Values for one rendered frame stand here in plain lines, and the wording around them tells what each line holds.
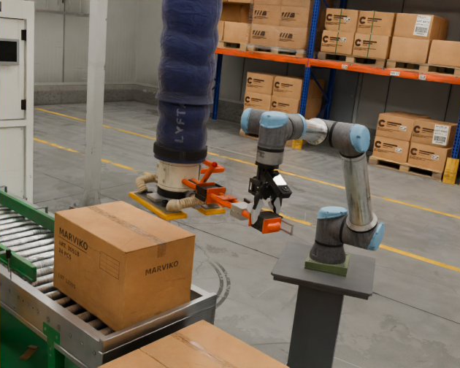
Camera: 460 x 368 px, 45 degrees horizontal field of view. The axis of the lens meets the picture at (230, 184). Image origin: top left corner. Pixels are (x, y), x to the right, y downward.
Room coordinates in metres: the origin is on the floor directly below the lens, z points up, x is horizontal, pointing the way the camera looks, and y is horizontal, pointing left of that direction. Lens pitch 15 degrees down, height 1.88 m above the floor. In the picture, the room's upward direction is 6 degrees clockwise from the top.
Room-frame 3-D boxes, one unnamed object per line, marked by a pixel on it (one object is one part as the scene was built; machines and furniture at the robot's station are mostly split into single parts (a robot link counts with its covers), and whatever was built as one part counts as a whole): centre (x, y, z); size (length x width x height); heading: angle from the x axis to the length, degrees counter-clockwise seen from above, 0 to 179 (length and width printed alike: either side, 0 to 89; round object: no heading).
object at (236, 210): (1.91, -0.06, 1.27); 0.07 x 0.07 x 0.04; 37
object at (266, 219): (1.80, -0.13, 1.27); 0.08 x 0.07 x 0.05; 37
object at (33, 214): (3.49, 1.24, 0.60); 1.60 x 0.10 x 0.09; 50
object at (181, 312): (2.30, 0.24, 0.58); 0.70 x 0.03 x 0.06; 140
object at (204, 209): (2.34, 0.15, 1.17); 0.34 x 0.10 x 0.05; 37
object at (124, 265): (2.53, 0.49, 0.75); 0.60 x 0.40 x 0.40; 47
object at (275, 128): (1.83, -0.12, 1.58); 0.10 x 0.09 x 0.12; 147
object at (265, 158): (1.82, -0.12, 1.50); 0.10 x 0.09 x 0.05; 126
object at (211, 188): (2.08, 0.07, 1.28); 0.10 x 0.08 x 0.06; 127
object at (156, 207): (2.23, 0.30, 1.17); 0.34 x 0.10 x 0.05; 37
